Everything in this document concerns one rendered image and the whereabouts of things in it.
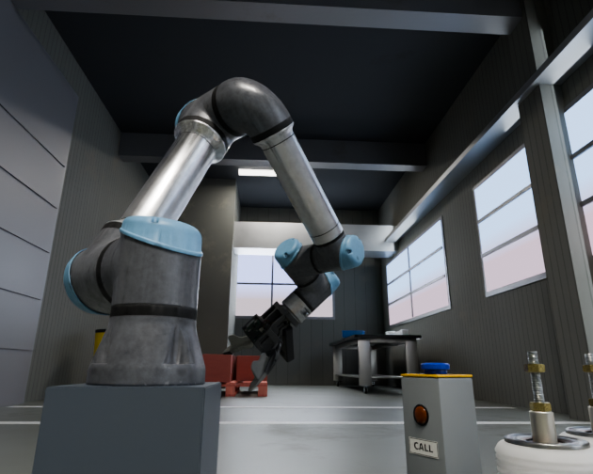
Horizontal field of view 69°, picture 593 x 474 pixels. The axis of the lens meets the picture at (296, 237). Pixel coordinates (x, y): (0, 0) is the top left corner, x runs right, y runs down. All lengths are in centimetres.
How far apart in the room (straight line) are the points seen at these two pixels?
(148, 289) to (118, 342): 7
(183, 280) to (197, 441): 20
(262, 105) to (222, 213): 666
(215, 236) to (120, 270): 678
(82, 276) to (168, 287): 18
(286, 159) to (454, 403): 54
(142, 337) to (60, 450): 14
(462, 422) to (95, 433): 45
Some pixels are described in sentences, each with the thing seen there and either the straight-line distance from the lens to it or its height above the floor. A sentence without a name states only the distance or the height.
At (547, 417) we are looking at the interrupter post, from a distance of 53.
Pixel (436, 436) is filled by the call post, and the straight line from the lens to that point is 64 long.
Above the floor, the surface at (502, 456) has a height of 24.
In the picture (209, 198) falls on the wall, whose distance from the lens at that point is 763.
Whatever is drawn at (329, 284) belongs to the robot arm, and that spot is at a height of 53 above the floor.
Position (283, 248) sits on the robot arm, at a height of 60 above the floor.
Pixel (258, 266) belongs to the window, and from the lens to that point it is 860.
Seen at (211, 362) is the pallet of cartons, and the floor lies 37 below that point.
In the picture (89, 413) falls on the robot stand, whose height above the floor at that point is 27.
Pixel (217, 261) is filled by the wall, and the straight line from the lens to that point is 726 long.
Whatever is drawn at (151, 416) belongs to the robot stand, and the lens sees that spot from 55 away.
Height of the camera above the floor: 32
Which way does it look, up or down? 17 degrees up
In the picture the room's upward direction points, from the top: straight up
